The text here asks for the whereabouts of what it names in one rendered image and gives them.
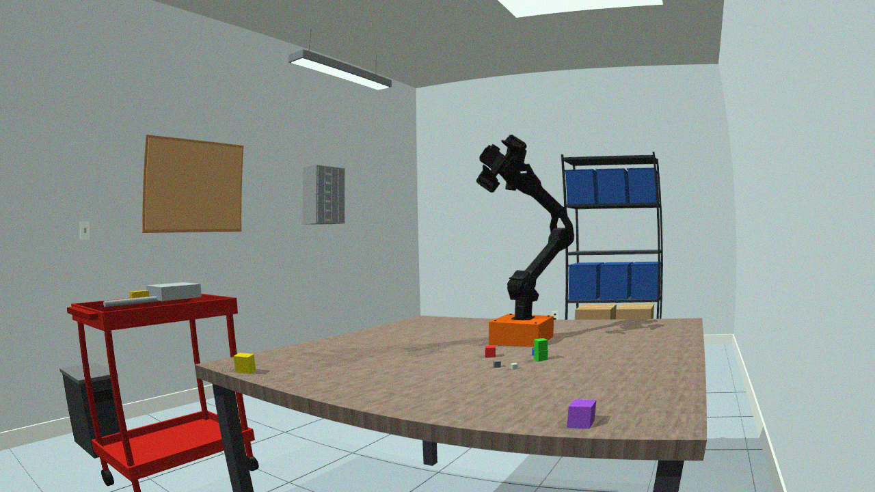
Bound yellow block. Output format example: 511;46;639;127
234;353;256;374

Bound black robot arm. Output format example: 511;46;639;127
479;144;575;320

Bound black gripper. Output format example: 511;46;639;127
476;135;527;192

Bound purple cube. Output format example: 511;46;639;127
567;399;596;429

